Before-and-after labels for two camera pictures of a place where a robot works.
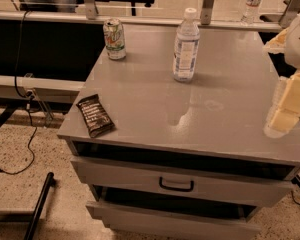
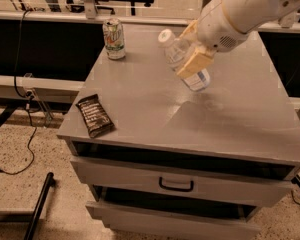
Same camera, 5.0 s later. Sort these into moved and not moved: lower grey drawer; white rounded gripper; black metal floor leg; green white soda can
Moved: white rounded gripper
Not moved: green white soda can; lower grey drawer; black metal floor leg
